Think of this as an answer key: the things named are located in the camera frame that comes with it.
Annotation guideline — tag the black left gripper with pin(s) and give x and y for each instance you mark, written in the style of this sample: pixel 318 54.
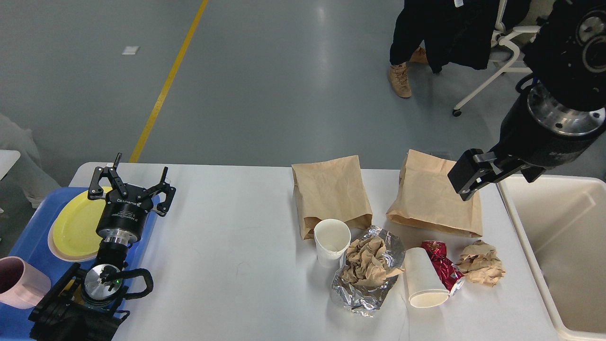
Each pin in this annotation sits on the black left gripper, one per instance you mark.
pixel 124 219

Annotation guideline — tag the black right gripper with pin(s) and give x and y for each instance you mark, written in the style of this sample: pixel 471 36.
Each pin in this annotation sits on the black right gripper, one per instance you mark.
pixel 538 134

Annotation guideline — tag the brown paper bag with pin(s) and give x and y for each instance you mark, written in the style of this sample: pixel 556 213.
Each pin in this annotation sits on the brown paper bag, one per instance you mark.
pixel 427 200
pixel 331 190

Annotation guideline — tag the yellow plastic plate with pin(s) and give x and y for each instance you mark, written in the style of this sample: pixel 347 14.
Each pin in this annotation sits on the yellow plastic plate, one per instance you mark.
pixel 75 228

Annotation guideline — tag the pink mug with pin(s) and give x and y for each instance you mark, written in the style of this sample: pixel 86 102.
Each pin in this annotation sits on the pink mug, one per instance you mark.
pixel 21 285

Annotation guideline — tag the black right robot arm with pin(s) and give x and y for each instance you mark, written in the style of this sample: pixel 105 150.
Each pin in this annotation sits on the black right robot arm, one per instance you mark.
pixel 568 55

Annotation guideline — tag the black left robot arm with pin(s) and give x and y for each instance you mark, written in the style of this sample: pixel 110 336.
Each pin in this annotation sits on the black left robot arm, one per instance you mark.
pixel 85 303

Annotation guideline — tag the pink plate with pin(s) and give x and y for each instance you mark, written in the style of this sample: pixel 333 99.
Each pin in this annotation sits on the pink plate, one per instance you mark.
pixel 69 258

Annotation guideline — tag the small crumpled brown paper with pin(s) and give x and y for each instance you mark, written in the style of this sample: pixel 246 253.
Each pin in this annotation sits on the small crumpled brown paper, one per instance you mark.
pixel 479 264

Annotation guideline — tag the white plastic bin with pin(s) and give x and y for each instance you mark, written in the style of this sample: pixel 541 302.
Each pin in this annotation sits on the white plastic bin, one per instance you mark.
pixel 561 224

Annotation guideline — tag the person in white trousers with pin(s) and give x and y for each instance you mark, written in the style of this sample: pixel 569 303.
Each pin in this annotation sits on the person in white trousers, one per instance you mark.
pixel 28 171

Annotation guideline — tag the red snack wrapper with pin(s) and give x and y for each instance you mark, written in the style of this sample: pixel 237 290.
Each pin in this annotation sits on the red snack wrapper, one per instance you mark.
pixel 447 271

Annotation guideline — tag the white side table left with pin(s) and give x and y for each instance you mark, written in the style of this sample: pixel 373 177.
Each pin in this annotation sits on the white side table left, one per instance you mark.
pixel 8 159

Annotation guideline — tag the lying white paper cup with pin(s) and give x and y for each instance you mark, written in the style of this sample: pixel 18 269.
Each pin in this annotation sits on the lying white paper cup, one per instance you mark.
pixel 425 289

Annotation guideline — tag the white office chair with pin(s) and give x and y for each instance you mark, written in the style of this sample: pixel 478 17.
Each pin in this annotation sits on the white office chair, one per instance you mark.
pixel 503 54

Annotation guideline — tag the black jacket on chair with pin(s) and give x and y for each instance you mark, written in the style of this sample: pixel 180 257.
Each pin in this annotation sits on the black jacket on chair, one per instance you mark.
pixel 459 35

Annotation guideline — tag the crumpled brown paper in foil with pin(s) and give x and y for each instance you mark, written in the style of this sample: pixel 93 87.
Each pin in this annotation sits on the crumpled brown paper in foil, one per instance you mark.
pixel 366 265

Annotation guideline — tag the person in black trousers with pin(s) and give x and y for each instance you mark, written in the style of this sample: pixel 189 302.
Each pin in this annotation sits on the person in black trousers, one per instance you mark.
pixel 405 48

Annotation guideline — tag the upright white paper cup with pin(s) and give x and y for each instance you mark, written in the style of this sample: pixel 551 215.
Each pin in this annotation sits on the upright white paper cup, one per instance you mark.
pixel 332 237

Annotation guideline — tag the blue plastic tray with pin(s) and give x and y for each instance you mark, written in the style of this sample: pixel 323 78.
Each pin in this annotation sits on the blue plastic tray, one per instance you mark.
pixel 32 247

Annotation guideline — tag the crumpled aluminium foil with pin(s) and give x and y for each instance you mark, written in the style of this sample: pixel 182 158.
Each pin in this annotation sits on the crumpled aluminium foil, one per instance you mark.
pixel 366 300

